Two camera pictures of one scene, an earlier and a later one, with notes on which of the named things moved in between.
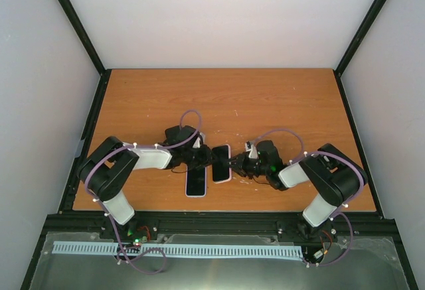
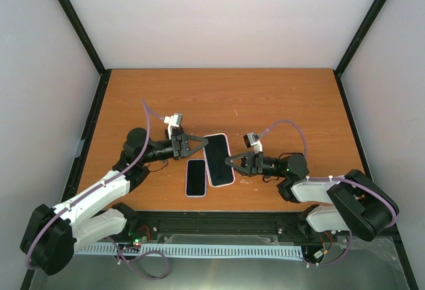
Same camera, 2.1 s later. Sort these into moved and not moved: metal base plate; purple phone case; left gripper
Moved: left gripper
Not moved: metal base plate; purple phone case
